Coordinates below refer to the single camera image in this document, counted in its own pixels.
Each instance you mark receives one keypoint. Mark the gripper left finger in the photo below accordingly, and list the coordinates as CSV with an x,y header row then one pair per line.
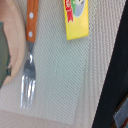
x,y
5,67

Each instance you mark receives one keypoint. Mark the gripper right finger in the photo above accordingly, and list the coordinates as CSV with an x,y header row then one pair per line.
x,y
122,114

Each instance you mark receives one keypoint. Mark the round wooden plate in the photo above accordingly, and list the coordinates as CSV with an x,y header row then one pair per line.
x,y
10,15

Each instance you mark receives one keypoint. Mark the yellow butter box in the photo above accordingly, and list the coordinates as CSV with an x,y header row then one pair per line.
x,y
76,18

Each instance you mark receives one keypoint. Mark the fork with wooden handle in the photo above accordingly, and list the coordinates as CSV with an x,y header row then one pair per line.
x,y
29,72

